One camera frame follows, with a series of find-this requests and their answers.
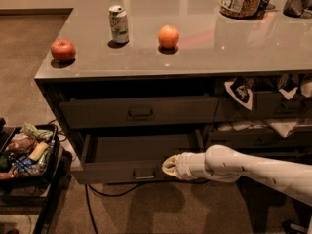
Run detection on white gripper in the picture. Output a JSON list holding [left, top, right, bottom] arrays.
[[162, 152, 206, 180]]

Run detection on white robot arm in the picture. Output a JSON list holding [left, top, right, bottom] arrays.
[[162, 145, 312, 206]]

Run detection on grey drawer cabinet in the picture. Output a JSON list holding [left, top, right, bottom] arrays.
[[35, 0, 311, 169]]

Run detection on white packets in drawer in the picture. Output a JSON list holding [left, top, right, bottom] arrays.
[[216, 118, 299, 138]]

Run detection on orange fruit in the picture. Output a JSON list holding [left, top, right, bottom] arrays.
[[158, 25, 179, 49]]

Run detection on black bin with items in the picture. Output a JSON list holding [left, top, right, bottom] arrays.
[[0, 124, 59, 187]]

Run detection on green white soda can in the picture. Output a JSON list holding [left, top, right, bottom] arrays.
[[108, 5, 129, 44]]

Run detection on red apple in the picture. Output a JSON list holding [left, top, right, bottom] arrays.
[[51, 39, 76, 63]]

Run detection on dark glass jar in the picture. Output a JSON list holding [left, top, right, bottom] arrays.
[[283, 0, 311, 18]]

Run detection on black floor cable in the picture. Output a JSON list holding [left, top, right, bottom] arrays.
[[84, 178, 209, 234]]

